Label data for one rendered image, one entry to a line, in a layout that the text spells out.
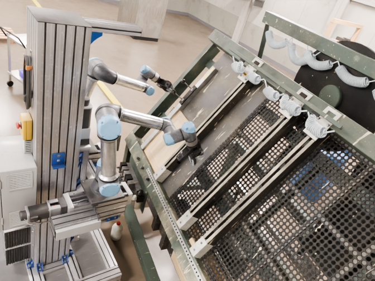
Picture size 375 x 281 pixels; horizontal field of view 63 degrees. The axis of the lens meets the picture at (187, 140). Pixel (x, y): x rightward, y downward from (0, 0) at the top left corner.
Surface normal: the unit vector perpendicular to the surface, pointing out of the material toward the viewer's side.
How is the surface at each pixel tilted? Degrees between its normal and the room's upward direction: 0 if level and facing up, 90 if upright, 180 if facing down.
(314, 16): 90
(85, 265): 0
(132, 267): 0
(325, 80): 90
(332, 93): 90
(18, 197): 90
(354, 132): 59
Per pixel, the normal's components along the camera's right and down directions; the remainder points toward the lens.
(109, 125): 0.34, 0.47
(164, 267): 0.26, -0.82
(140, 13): 0.50, 0.57
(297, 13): -0.80, 0.11
